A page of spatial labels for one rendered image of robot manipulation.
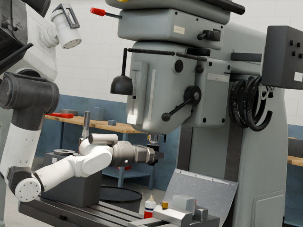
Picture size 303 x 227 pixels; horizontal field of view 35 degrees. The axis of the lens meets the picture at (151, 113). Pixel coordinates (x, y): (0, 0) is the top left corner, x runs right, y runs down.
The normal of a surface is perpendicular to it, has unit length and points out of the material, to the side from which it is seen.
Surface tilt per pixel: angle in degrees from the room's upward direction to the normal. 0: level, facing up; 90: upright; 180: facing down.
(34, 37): 58
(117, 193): 86
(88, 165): 102
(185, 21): 90
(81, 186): 90
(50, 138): 90
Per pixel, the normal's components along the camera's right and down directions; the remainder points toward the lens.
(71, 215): -0.64, -0.02
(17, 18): 0.84, -0.44
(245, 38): 0.77, 0.11
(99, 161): 0.54, 0.30
